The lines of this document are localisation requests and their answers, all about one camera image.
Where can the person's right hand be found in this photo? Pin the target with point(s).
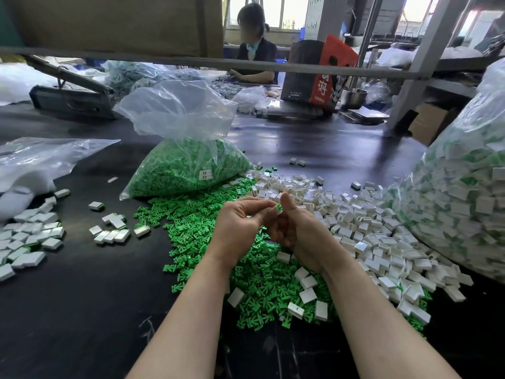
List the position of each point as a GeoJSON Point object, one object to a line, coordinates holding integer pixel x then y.
{"type": "Point", "coordinates": [309, 234]}

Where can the person's left hand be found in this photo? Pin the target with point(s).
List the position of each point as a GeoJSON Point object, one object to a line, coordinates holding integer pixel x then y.
{"type": "Point", "coordinates": [237, 231]}

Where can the pile of green parts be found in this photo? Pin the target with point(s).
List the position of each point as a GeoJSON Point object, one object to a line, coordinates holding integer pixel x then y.
{"type": "Point", "coordinates": [180, 218]}

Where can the pile of white plastic caps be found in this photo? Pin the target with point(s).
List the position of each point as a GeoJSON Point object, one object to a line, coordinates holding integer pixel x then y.
{"type": "Point", "coordinates": [391, 237]}

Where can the pile of assembled white pieces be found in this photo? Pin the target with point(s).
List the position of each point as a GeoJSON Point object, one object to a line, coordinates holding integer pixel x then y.
{"type": "Point", "coordinates": [31, 238]}

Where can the person's right forearm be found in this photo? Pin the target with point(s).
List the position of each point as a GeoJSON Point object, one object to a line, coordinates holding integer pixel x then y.
{"type": "Point", "coordinates": [391, 335]}

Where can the person's left forearm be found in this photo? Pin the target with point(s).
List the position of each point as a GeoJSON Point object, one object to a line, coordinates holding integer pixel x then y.
{"type": "Point", "coordinates": [185, 335]}

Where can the bag of green clips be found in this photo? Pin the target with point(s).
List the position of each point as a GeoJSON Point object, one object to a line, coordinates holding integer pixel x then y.
{"type": "Point", "coordinates": [189, 167]}

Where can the large bag of white caps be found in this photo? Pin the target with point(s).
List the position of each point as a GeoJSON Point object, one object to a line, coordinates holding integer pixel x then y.
{"type": "Point", "coordinates": [469, 191]}

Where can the clear bag of pale parts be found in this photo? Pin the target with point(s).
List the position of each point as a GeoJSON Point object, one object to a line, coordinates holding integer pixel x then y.
{"type": "Point", "coordinates": [143, 76]}

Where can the white paper sheets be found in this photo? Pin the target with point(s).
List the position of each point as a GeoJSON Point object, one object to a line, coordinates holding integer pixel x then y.
{"type": "Point", "coordinates": [364, 116]}

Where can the crumpled white plastic bag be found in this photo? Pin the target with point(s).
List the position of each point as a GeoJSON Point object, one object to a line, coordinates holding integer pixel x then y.
{"type": "Point", "coordinates": [252, 100]}

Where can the small white plastic scrap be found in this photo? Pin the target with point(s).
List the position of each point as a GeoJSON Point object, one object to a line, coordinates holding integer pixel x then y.
{"type": "Point", "coordinates": [113, 180]}

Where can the metal bowl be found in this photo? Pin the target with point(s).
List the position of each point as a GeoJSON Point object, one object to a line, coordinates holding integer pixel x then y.
{"type": "Point", "coordinates": [355, 98]}

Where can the black and red box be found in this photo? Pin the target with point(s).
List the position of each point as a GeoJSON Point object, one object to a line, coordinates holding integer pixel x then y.
{"type": "Point", "coordinates": [315, 79]}

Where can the cardboard box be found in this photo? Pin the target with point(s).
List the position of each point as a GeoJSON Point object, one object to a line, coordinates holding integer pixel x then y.
{"type": "Point", "coordinates": [433, 124]}

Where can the black table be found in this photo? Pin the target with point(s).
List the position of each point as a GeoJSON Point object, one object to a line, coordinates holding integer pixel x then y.
{"type": "Point", "coordinates": [79, 319]}

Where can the empty clear plastic bag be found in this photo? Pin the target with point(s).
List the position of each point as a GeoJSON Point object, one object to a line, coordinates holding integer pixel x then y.
{"type": "Point", "coordinates": [46, 156]}

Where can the white bags on shelf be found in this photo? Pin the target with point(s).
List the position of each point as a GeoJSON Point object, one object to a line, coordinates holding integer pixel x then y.
{"type": "Point", "coordinates": [426, 55]}

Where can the brown board panel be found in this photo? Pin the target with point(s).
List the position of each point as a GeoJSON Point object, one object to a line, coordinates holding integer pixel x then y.
{"type": "Point", "coordinates": [109, 24]}

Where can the white plastic sheet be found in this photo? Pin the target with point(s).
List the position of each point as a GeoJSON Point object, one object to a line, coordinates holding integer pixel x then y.
{"type": "Point", "coordinates": [22, 83]}

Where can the grey metal shelf frame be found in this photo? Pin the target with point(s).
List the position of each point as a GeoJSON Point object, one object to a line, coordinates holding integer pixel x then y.
{"type": "Point", "coordinates": [158, 61]}

